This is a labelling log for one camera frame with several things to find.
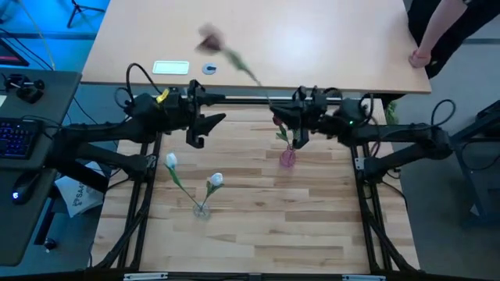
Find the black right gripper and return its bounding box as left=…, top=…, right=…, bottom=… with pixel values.
left=269, top=85, right=328, bottom=150

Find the silver metal bracket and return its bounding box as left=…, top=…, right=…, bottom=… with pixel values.
left=123, top=272, right=169, bottom=281
left=341, top=274, right=387, bottom=281

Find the dark red artificial tulip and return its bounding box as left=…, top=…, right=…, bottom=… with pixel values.
left=272, top=114, right=297, bottom=155
left=194, top=22, right=273, bottom=106

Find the light wooden desk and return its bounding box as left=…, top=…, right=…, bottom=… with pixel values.
left=80, top=0, right=433, bottom=94

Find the black tripod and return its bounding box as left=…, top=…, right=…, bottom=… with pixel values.
left=66, top=0, right=106, bottom=29

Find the black metal stand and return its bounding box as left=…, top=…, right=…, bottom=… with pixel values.
left=431, top=99, right=500, bottom=229

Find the black clamp mount device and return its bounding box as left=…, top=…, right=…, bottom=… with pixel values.
left=2, top=73, right=46, bottom=105

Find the dark grey desk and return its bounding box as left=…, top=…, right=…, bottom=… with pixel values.
left=0, top=68, right=83, bottom=269

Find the clear glass vase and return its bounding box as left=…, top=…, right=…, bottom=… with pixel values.
left=192, top=202, right=212, bottom=221

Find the white rectangular cover plate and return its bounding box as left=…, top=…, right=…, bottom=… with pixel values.
left=152, top=60, right=191, bottom=76

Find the black desk leg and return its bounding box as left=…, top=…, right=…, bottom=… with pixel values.
left=34, top=155, right=110, bottom=247

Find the black backlit keyboard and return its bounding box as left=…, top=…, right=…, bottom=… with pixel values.
left=0, top=116, right=45, bottom=161

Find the white printed bag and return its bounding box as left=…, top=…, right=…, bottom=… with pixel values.
left=54, top=162, right=110, bottom=219

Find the person's forearm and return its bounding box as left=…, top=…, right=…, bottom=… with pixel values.
left=416, top=0, right=470, bottom=58

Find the pink glass vase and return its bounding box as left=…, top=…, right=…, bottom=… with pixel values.
left=278, top=146, right=298, bottom=169

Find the black aluminium profile frame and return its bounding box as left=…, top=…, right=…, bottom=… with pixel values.
left=93, top=96, right=421, bottom=274

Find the black computer mouse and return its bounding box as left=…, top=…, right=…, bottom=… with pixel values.
left=10, top=171, right=40, bottom=206

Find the person's hand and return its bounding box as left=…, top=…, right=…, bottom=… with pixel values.
left=408, top=49, right=433, bottom=69

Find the green artificial foliage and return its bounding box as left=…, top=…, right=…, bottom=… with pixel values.
left=384, top=100, right=398, bottom=125

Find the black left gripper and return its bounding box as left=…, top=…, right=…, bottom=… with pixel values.
left=177, top=79, right=227, bottom=150

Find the dark flat screen device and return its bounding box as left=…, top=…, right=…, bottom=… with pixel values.
left=0, top=38, right=30, bottom=67

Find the white artificial tulip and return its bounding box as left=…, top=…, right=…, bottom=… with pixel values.
left=163, top=151, right=203, bottom=214
left=198, top=172, right=226, bottom=214

